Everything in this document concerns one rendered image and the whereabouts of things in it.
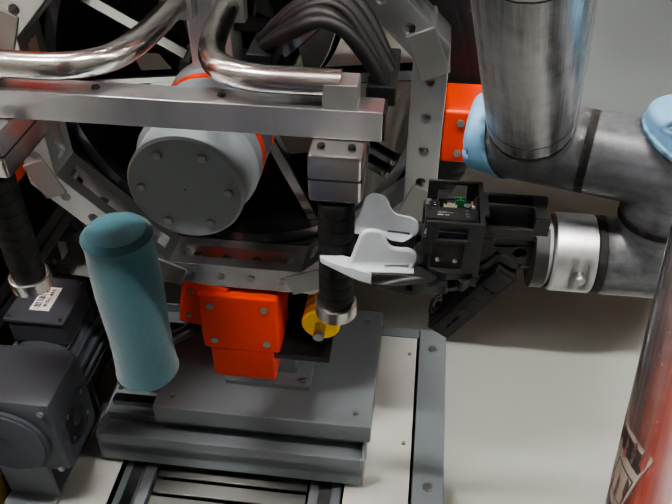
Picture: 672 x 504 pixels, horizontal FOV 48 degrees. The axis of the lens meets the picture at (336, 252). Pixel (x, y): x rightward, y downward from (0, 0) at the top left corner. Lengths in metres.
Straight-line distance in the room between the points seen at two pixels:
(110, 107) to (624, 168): 0.46
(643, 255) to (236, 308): 0.60
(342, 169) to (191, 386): 0.85
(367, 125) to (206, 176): 0.20
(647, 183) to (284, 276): 0.55
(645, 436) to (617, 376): 1.60
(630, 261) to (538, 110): 0.22
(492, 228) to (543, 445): 1.02
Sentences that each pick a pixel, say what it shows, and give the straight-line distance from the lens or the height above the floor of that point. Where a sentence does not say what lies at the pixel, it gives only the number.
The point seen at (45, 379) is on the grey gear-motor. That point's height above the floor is 0.41.
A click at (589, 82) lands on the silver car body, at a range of 1.16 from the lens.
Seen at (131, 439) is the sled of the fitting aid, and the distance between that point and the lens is 1.48.
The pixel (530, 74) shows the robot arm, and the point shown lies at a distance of 0.51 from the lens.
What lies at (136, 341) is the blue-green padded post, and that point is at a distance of 1.03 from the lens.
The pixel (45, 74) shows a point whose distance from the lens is 0.75.
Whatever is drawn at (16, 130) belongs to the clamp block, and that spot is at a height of 0.94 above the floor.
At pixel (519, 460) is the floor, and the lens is 1.64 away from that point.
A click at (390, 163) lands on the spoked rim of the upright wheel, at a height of 0.74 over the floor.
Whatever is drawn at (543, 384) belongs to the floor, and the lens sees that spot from 1.78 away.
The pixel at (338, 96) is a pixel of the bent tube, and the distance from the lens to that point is 0.67.
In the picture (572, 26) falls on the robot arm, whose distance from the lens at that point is 0.47.
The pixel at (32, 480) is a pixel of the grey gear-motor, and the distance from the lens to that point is 1.51.
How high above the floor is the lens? 1.30
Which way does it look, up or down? 39 degrees down
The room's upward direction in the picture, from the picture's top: straight up
